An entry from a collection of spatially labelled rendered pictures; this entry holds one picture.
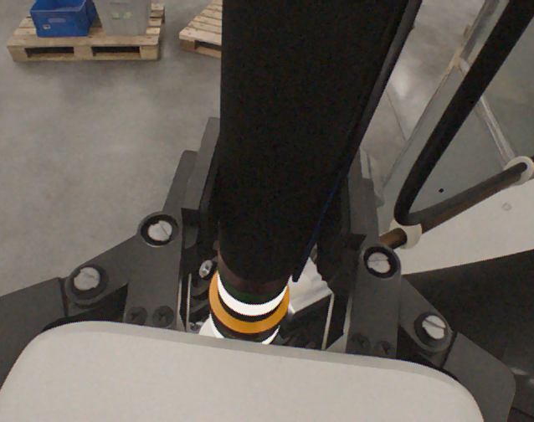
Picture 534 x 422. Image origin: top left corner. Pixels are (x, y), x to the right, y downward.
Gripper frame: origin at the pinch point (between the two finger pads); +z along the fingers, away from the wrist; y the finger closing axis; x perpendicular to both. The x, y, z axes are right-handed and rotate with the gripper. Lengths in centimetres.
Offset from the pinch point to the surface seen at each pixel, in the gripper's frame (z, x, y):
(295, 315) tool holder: 0.1, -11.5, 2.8
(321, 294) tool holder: 1.5, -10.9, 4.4
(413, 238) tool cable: 6.7, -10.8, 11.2
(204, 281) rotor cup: 7.7, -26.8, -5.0
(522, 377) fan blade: -3.4, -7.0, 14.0
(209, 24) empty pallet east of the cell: 294, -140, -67
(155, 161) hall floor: 132, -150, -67
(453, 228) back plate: 22.3, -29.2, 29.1
